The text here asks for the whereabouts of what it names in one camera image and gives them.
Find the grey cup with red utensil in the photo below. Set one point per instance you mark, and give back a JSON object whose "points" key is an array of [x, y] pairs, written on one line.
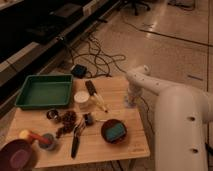
{"points": [[45, 141]]}

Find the green plastic tray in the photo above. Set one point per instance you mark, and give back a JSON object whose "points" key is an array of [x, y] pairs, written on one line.
{"points": [[45, 91]]}

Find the purple bowl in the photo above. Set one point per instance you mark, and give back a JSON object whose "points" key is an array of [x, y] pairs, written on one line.
{"points": [[15, 155]]}

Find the yellow ball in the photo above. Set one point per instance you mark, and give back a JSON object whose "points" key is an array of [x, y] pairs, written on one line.
{"points": [[24, 134]]}

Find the black remote control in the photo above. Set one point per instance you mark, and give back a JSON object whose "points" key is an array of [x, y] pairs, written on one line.
{"points": [[90, 87]]}

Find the dark bowl with teal sponge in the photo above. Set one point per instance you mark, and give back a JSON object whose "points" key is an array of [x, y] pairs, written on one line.
{"points": [[113, 131]]}

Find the small black round cup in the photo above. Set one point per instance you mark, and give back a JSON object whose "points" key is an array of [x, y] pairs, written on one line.
{"points": [[53, 114]]}

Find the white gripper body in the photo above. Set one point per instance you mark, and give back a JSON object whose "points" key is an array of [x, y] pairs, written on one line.
{"points": [[133, 92]]}

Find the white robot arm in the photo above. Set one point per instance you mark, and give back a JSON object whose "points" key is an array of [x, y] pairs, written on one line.
{"points": [[180, 113]]}

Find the black handled tool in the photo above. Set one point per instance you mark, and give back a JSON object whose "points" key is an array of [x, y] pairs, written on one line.
{"points": [[76, 139]]}

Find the black binder clip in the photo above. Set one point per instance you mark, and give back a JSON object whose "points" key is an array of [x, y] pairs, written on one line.
{"points": [[89, 120]]}

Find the yellow handled brush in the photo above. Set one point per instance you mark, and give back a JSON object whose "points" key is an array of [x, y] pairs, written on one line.
{"points": [[101, 102]]}

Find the black power adapter box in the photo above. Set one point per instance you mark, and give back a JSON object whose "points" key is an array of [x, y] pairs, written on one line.
{"points": [[78, 71]]}

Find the office chair base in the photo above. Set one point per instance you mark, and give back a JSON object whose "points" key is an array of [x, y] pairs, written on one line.
{"points": [[133, 3]]}

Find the white round lidded container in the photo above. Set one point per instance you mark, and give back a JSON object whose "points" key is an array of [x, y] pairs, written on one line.
{"points": [[82, 98]]}

